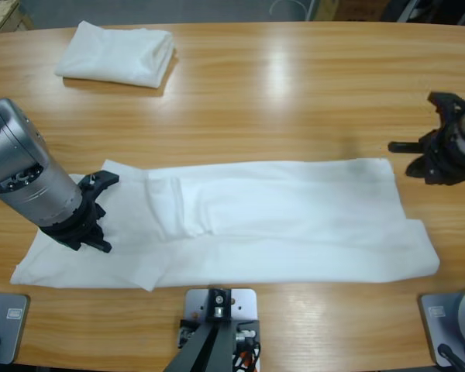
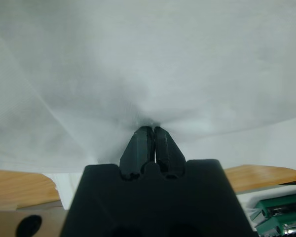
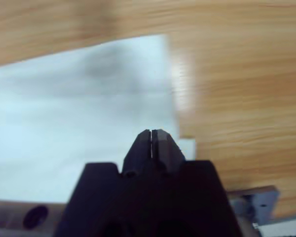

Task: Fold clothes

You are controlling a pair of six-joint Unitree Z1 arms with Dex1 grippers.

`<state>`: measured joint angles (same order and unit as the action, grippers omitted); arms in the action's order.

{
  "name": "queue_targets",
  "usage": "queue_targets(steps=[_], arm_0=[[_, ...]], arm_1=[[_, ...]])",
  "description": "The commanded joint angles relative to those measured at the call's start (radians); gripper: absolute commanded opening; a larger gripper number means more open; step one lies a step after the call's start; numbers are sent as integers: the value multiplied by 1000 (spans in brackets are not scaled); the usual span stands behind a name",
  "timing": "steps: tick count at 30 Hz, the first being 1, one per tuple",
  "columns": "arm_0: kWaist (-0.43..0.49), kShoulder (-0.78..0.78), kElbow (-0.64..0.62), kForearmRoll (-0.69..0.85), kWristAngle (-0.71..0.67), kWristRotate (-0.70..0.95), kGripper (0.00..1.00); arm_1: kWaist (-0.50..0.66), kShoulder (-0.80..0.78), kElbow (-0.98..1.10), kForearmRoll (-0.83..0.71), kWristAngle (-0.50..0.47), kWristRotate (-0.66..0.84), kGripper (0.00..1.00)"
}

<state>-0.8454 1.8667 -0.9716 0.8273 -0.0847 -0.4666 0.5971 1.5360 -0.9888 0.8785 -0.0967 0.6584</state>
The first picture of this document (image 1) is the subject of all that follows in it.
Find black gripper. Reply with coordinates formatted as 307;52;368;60
387;126;465;187
40;196;113;256

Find white t-shirt with black print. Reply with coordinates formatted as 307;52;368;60
9;157;439;291

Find folded white t-shirt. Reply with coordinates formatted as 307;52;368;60
53;21;176;88

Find brown cardboard box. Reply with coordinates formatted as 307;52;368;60
315;0;387;22

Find white mounting block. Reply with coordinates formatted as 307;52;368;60
183;287;260;323

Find wooden crate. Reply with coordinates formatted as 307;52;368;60
0;0;36;36

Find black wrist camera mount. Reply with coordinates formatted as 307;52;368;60
77;170;120;205
428;91;465;131

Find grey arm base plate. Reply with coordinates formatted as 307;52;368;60
0;291;31;365
417;287;465;368

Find dark camera stand post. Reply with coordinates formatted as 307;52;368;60
165;287;234;372

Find orange cable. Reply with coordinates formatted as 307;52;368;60
232;343;261;372

